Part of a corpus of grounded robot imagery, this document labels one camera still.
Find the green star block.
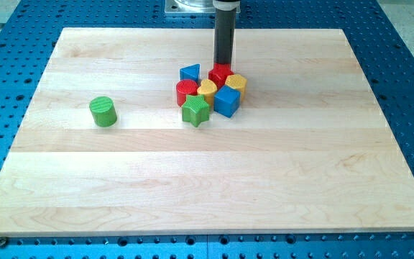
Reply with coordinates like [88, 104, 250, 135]
[182, 94, 210, 127]

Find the yellow hexagon block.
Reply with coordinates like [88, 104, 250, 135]
[225, 74, 248, 102]

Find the blue cube block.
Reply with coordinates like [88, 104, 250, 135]
[213, 86, 241, 117]

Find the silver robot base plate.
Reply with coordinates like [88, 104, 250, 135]
[164, 0, 241, 14]

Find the blue triangle block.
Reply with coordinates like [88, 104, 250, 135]
[179, 64, 201, 83]

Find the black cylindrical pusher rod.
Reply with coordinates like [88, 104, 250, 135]
[213, 0, 240, 65]

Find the green cylinder block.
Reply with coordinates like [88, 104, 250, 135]
[89, 96, 117, 127]

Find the light wooden board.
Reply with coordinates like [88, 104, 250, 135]
[0, 27, 414, 237]

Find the red star block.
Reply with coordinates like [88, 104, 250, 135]
[208, 63, 234, 89]

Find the red cylinder block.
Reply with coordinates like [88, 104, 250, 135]
[175, 79, 198, 106]

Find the yellow heart block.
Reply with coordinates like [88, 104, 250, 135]
[197, 78, 218, 108]

